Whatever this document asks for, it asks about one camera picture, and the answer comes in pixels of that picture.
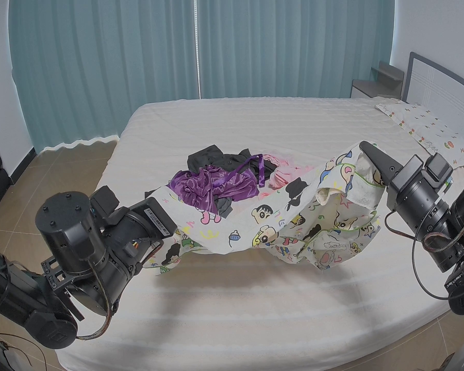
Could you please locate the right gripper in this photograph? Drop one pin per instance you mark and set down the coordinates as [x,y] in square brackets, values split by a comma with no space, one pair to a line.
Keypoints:
[413,203]

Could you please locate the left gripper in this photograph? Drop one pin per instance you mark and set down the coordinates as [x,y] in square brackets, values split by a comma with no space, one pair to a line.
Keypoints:
[139,222]

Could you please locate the white printed pyjama top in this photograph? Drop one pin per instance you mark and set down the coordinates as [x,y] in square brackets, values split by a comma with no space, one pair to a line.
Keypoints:
[255,222]

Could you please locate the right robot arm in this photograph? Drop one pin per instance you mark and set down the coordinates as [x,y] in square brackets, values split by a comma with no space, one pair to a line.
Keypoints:
[444,253]

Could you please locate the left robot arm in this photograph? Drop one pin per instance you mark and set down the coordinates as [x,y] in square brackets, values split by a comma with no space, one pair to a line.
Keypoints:
[69,245]

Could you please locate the bed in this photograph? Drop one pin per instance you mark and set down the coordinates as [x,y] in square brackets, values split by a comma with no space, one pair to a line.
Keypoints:
[255,303]

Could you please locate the white printed pillow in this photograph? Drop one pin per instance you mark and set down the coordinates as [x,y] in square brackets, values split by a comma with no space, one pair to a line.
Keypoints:
[425,130]

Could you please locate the purple satin garment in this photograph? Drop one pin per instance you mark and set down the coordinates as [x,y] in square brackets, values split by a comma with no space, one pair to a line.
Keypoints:
[201,187]

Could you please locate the grey bedside table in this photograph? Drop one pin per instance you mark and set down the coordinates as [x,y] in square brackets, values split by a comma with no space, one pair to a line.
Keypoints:
[375,85]

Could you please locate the dark grey garment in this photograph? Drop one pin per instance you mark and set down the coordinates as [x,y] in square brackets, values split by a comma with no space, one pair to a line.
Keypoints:
[224,207]

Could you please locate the black garment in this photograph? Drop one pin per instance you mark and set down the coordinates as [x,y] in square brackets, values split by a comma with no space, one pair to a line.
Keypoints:
[208,159]

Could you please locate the pink garment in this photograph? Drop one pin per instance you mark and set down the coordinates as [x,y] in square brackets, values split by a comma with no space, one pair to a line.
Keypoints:
[286,172]

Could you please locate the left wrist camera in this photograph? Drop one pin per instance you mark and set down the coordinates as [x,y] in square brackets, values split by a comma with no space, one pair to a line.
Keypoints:
[104,203]

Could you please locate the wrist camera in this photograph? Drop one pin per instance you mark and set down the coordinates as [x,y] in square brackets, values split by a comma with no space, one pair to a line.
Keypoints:
[104,203]
[439,170]

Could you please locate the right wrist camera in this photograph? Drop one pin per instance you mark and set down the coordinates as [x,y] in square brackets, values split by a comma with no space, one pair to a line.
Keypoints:
[439,170]

